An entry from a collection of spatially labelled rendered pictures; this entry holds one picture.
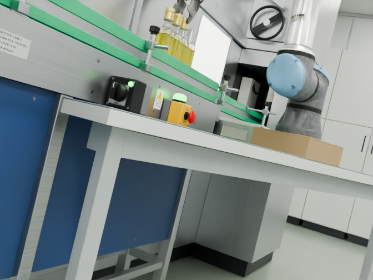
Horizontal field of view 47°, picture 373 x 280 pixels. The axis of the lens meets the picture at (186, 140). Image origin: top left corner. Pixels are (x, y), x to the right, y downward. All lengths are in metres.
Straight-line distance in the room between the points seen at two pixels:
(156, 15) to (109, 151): 0.96
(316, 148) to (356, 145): 3.86
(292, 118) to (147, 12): 0.69
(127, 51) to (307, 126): 0.62
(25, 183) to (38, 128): 0.12
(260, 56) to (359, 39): 3.39
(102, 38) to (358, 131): 4.40
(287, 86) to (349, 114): 4.01
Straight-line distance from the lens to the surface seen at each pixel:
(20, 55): 0.90
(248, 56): 2.70
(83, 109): 0.92
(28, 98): 0.96
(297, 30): 1.37
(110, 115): 0.84
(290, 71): 1.31
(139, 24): 1.68
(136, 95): 1.07
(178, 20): 1.65
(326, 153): 1.45
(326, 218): 5.28
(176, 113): 1.32
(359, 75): 5.37
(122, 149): 0.92
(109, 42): 1.13
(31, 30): 0.92
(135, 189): 1.37
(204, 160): 1.08
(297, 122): 1.41
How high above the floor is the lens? 0.73
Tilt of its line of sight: 1 degrees down
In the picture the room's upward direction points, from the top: 14 degrees clockwise
